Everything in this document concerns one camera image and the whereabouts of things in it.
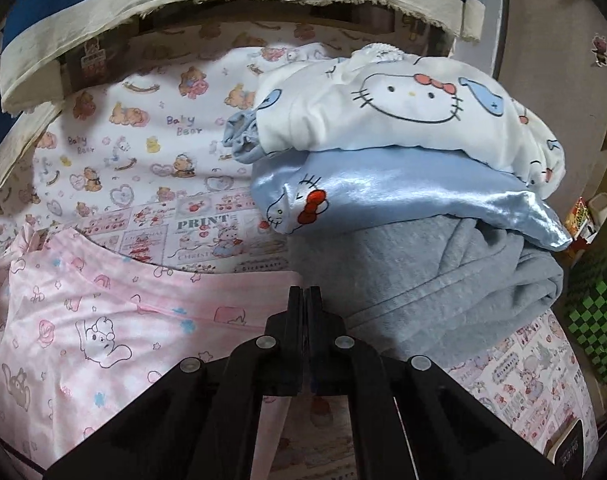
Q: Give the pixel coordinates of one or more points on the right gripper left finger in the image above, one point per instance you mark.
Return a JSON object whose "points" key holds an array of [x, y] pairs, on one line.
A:
{"points": [[201, 419]]}

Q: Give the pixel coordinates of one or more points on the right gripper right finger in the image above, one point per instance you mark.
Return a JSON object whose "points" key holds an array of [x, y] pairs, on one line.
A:
{"points": [[410, 419]]}

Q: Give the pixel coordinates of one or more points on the pink cartoon print pants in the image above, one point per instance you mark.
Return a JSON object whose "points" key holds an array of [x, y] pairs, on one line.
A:
{"points": [[85, 331]]}

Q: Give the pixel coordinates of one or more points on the pink print bed sheet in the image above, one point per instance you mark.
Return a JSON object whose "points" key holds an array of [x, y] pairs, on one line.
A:
{"points": [[531, 379]]}

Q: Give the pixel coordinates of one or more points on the grey folded sweatpants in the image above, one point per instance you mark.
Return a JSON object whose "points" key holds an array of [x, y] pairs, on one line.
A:
{"points": [[444, 287]]}

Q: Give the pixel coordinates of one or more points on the smartphone with white case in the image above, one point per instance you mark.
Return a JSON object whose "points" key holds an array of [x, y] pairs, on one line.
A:
{"points": [[567, 451]]}

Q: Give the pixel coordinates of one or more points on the green black checkered box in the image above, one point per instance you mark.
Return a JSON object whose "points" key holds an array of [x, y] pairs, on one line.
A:
{"points": [[586, 303]]}

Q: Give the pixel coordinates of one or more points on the light blue satin garment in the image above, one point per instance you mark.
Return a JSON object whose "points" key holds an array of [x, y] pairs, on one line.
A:
{"points": [[334, 192]]}

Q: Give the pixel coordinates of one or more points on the baby bear print sheet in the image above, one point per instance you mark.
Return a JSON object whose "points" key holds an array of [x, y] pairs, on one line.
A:
{"points": [[153, 132]]}

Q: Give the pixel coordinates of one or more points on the white Hello Kitty garment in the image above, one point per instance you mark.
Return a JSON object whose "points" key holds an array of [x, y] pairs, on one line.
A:
{"points": [[381, 96]]}

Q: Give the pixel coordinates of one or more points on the brown wooden cabinet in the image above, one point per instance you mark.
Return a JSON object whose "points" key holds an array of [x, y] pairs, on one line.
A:
{"points": [[548, 66]]}

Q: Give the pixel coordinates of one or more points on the cartoon sticker on cabinet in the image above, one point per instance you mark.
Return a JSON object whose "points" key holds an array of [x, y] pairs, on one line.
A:
{"points": [[599, 49]]}

